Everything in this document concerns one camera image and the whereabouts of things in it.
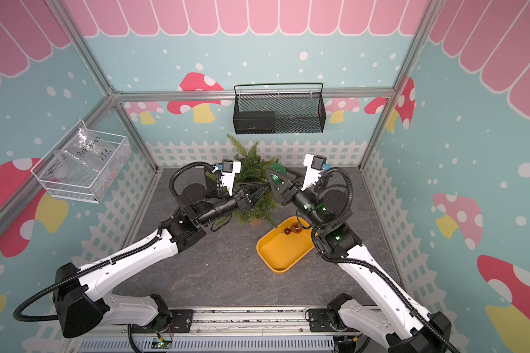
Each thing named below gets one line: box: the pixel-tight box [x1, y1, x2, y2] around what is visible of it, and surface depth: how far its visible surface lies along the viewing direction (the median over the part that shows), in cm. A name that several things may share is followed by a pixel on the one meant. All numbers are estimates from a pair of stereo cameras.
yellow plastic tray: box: [256, 216, 316, 275], surface depth 93 cm
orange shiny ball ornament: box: [290, 222, 302, 234], surface depth 96 cm
